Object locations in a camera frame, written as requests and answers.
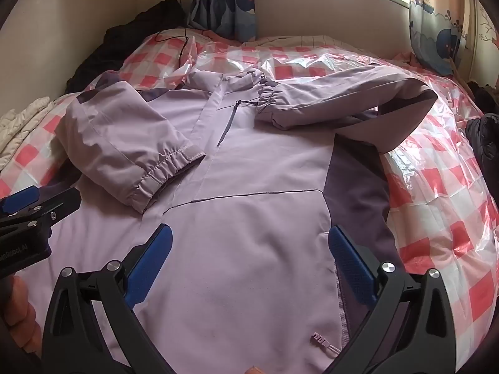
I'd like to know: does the black puffer jacket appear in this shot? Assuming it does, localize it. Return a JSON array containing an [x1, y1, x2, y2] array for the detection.
[[466, 112, 499, 173]]

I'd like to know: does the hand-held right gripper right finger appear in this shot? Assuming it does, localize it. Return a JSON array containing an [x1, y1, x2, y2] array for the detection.
[[327, 225, 458, 374]]

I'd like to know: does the blue whale print curtain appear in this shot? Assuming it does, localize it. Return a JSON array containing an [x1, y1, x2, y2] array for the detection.
[[187, 0, 258, 43], [407, 0, 474, 76]]

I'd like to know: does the brown furry garment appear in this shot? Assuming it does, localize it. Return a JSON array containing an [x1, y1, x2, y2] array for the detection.
[[467, 80, 499, 110]]

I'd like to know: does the cream quilted blanket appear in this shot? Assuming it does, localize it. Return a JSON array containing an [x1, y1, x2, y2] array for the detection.
[[0, 95, 59, 172]]

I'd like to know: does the lilac and purple jacket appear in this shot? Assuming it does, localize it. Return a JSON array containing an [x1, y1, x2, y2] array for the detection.
[[41, 66, 437, 374]]

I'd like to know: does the black charging cable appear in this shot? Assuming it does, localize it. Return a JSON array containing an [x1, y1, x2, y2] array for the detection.
[[154, 0, 196, 67]]

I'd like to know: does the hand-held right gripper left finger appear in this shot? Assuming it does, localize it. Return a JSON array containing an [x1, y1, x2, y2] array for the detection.
[[41, 223, 174, 374]]

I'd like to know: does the pink checked plastic sheet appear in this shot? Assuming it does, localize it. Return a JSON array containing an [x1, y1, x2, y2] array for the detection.
[[0, 33, 499, 343]]

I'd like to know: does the person's left hand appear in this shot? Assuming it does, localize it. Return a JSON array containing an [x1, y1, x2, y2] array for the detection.
[[3, 275, 42, 353]]

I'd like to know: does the tree wall sticker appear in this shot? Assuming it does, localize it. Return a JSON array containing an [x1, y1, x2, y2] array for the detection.
[[477, 6, 499, 49]]

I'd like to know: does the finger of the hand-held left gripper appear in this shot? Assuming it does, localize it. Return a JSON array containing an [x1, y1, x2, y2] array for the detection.
[[0, 186, 43, 219], [24, 188, 82, 239]]

